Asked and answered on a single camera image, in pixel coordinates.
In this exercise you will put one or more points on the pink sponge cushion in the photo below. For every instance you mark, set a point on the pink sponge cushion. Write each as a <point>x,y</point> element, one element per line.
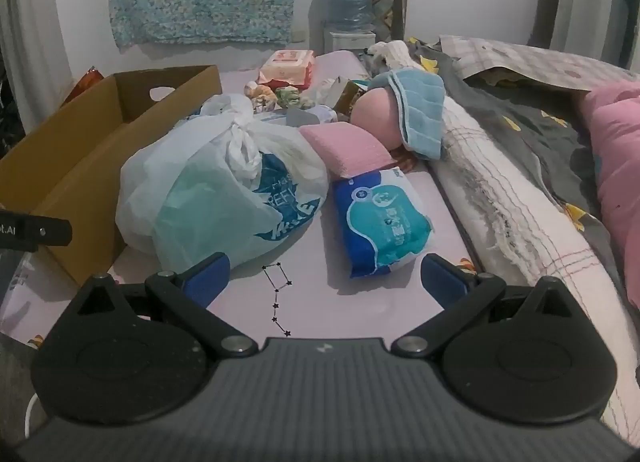
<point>345,147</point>

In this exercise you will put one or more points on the red white wet wipes packet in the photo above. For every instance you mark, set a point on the red white wet wipes packet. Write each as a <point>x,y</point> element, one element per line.
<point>287,67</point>

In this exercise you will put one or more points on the grey curtain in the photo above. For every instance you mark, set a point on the grey curtain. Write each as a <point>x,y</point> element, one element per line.
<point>30,17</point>

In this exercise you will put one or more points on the light blue towel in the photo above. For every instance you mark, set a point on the light blue towel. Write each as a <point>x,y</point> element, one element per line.
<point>420,112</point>

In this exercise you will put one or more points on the pink pillow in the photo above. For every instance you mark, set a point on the pink pillow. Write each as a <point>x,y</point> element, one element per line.
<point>617,152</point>

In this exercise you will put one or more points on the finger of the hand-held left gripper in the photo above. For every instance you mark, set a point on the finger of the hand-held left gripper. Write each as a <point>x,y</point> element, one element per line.
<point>35,230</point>

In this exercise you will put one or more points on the pink plush toy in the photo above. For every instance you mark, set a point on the pink plush toy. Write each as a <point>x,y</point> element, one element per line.
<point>375,115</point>

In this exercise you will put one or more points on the beige checked quilt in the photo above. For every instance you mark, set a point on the beige checked quilt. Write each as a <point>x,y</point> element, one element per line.
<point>525,60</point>

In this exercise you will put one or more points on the green snack packet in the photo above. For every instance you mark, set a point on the green snack packet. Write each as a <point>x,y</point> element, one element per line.
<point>292,97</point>

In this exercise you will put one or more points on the white cloth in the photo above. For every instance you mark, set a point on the white cloth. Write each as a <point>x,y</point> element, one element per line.
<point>395,53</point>

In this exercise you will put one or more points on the grey blanket with yellow print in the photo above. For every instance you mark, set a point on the grey blanket with yellow print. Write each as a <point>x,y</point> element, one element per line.
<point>530,142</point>

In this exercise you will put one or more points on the white plastic bag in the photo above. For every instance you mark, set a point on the white plastic bag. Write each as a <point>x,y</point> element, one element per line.
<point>210,192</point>

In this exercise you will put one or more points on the blue tissue packet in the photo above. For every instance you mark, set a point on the blue tissue packet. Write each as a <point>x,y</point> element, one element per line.
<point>380,222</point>

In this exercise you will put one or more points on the brown carton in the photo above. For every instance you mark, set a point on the brown carton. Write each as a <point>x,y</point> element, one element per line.
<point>350,95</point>

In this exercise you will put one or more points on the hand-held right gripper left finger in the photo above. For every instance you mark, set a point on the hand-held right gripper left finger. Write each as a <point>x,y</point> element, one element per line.
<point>207,279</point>

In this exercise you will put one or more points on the white water dispenser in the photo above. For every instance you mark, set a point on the white water dispenser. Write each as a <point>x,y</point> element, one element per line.
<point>347,41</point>

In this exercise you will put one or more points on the yellow snack packet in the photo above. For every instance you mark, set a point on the yellow snack packet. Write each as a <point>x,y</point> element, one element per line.
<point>259,91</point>

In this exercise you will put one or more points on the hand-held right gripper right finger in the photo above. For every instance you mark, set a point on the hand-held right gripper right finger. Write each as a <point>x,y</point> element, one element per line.
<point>442,279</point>

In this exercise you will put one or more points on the red snack bag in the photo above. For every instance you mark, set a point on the red snack bag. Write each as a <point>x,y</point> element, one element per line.
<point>84,85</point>

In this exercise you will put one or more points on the brown cardboard box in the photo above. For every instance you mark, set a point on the brown cardboard box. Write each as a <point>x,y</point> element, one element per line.
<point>60,152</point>

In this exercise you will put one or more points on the white plaid fleece blanket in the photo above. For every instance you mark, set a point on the white plaid fleece blanket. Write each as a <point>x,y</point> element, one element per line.
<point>500,202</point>

